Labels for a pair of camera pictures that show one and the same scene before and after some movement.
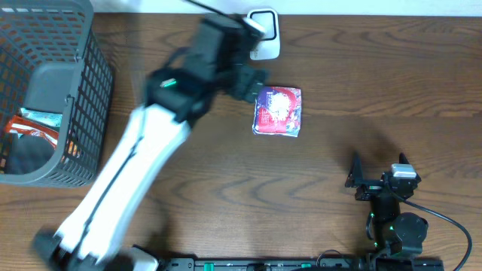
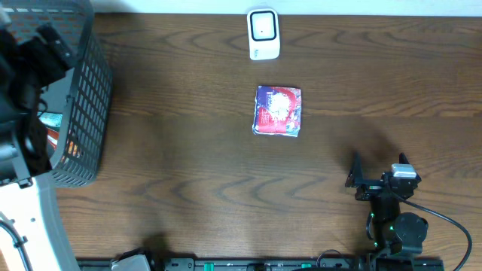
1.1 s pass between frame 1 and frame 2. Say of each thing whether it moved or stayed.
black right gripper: stayed
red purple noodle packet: stayed
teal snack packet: stayed
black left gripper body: moved
